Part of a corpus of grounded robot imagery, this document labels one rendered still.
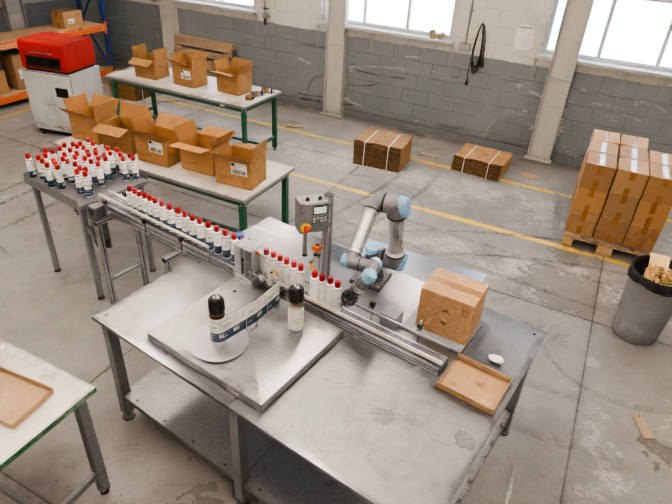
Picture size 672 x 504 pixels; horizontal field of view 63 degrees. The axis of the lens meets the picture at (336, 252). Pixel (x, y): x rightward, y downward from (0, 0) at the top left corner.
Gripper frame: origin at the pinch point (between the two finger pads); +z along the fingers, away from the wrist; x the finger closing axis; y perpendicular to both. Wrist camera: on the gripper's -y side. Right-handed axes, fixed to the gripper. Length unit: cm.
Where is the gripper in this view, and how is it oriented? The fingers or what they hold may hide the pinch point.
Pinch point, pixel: (342, 305)
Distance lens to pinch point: 307.8
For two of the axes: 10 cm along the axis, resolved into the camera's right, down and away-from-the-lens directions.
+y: -5.8, 4.1, -7.1
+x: 6.8, 7.2, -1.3
